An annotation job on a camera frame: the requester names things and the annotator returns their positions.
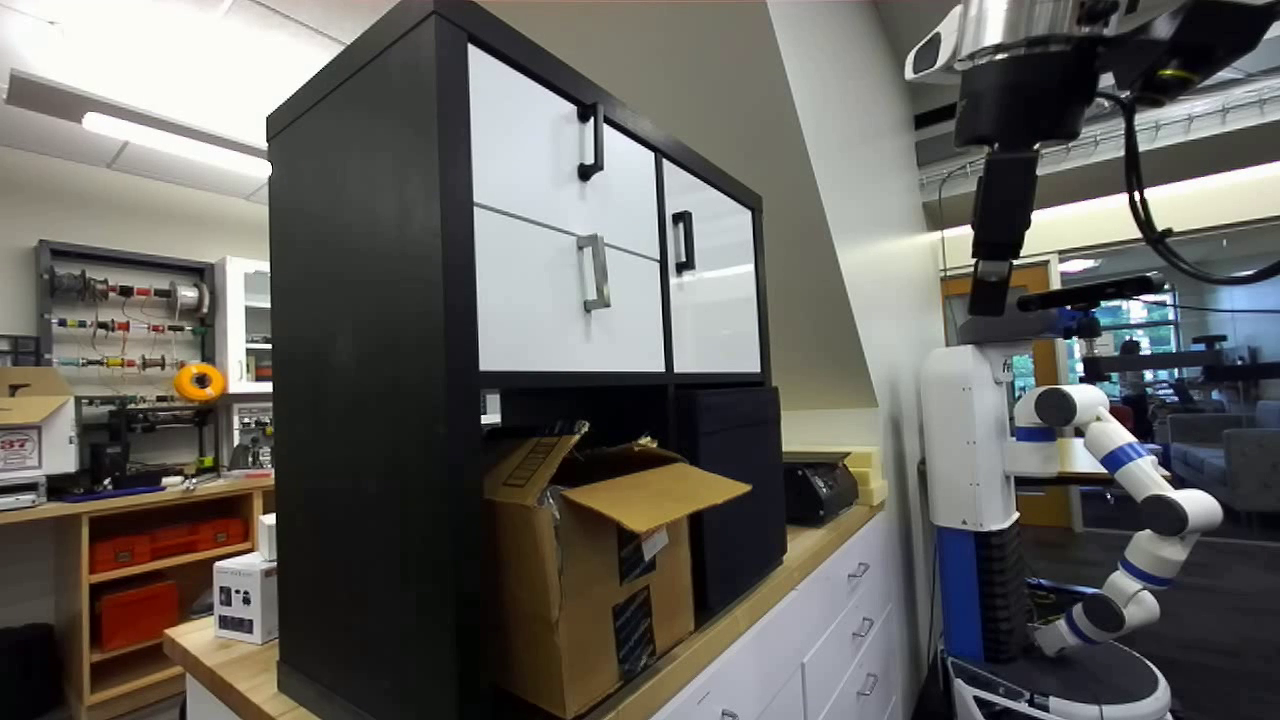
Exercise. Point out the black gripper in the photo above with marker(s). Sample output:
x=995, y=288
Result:
x=1003, y=216

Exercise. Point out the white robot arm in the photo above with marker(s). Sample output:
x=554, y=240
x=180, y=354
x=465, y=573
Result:
x=1024, y=72

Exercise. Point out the right white cabinet door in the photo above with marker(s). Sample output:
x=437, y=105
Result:
x=712, y=277

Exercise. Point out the small black box on counter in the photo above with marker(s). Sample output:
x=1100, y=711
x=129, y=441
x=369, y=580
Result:
x=819, y=484

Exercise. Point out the lower left white drawer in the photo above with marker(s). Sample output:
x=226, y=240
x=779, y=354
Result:
x=558, y=301

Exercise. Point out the white drawer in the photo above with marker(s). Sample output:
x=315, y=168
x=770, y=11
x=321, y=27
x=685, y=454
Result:
x=558, y=301
x=538, y=157

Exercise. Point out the upper left white drawer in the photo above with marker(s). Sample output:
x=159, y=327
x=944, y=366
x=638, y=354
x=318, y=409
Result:
x=538, y=157

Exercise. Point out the white counter drawer cabinet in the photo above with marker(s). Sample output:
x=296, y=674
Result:
x=821, y=637

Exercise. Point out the black cube shelf cabinet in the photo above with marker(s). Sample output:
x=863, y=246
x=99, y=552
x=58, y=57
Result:
x=383, y=402

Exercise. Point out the open cardboard box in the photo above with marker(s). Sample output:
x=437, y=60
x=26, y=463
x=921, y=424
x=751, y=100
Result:
x=590, y=561

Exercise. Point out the yellow tape roll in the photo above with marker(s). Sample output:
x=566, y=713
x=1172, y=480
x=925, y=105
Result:
x=203, y=383

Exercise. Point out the small white box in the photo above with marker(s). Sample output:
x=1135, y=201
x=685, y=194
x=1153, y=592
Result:
x=246, y=597

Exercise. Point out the grey tool pegboard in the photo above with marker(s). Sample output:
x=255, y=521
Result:
x=122, y=321

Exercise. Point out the wooden workbench shelf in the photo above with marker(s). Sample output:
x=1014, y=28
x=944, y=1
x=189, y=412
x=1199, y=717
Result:
x=122, y=573

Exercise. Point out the cardboard box on workbench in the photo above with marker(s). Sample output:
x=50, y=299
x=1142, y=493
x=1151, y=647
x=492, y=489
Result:
x=36, y=433

